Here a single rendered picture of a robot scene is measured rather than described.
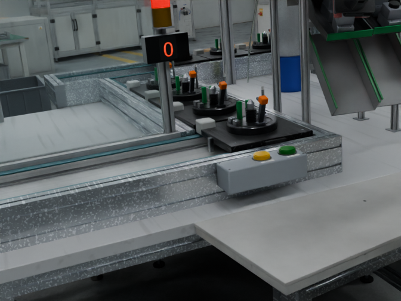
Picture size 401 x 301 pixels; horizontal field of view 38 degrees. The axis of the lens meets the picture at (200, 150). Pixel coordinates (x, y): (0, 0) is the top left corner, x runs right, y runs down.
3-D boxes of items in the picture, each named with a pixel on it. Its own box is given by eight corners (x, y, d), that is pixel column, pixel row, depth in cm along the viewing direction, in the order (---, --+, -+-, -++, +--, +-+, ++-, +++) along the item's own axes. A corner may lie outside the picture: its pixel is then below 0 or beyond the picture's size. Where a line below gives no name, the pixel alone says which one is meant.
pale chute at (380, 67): (418, 101, 165) (425, 92, 161) (376, 107, 163) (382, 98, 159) (383, 25, 178) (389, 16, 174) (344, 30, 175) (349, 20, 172)
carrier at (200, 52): (255, 56, 290) (253, 31, 286) (211, 63, 282) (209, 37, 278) (234, 51, 311) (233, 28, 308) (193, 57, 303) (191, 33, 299)
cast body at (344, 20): (352, 37, 155) (357, 14, 150) (336, 37, 155) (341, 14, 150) (345, 21, 161) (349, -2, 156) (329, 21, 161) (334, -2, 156)
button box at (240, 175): (308, 177, 140) (307, 153, 138) (230, 195, 133) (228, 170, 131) (293, 168, 146) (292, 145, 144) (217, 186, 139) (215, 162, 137)
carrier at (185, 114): (267, 117, 176) (265, 77, 172) (194, 131, 168) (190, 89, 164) (233, 103, 197) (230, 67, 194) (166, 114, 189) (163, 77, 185)
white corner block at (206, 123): (216, 134, 164) (215, 119, 163) (201, 136, 162) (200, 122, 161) (210, 129, 168) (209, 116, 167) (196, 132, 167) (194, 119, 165)
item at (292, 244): (567, 176, 145) (568, 165, 144) (285, 297, 104) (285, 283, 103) (361, 124, 204) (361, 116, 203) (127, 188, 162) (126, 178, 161)
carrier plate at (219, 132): (312, 137, 153) (312, 129, 153) (231, 154, 145) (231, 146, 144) (269, 119, 175) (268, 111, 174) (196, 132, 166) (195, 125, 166)
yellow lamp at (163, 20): (174, 25, 153) (172, 6, 151) (156, 28, 151) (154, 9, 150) (168, 24, 157) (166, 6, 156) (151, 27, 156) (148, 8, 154)
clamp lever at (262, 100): (265, 122, 153) (268, 98, 149) (258, 124, 153) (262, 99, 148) (259, 116, 156) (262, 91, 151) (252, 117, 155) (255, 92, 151)
